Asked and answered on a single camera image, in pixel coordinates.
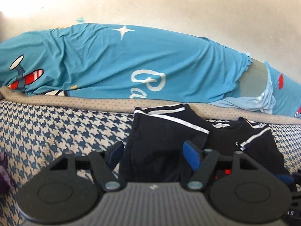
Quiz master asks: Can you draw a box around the black t-shirt red lettering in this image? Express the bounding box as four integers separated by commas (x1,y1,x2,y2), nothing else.
119,104,289,183

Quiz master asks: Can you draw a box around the houndstooth blue beige bed sheet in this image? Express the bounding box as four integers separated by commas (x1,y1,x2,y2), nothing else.
0,85,301,226

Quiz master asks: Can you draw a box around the purple floral garment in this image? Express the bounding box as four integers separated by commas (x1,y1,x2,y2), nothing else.
0,152,17,194

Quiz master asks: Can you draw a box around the blue cartoon print bedding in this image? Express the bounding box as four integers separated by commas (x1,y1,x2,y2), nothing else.
1,24,300,118

